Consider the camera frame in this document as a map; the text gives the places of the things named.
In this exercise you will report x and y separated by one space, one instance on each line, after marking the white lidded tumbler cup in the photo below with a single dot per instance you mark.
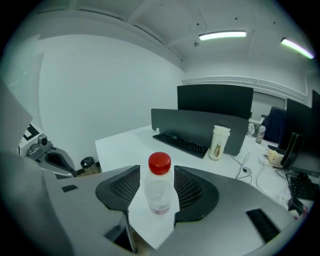
218 145

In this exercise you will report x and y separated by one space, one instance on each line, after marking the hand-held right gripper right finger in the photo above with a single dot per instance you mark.
225 225

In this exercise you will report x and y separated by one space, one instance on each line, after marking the white table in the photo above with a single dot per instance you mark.
125 150

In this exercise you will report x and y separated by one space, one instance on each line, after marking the plastic bottle with red cap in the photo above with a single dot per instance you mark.
158 190

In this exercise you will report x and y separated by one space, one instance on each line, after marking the black computer monitor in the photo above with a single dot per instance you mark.
195 125

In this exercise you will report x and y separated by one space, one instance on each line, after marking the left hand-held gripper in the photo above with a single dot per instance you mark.
32 147

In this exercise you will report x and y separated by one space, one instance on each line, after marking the steel trash can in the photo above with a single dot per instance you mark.
88 165

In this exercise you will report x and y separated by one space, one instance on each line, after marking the beige tissue pack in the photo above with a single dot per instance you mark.
273 157

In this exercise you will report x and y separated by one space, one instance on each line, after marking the small white bottle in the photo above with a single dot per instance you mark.
260 135

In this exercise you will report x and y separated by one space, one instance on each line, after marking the dark blue office chair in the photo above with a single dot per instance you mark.
275 125

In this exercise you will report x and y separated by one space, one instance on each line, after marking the ceiling tube light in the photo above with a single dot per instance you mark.
297 47
222 35

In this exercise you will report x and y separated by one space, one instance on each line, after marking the small white desk fan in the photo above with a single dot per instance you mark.
251 128

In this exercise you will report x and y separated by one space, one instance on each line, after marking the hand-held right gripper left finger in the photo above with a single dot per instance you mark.
87 212

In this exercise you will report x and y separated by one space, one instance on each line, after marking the black keyboard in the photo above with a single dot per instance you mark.
180 144
302 187

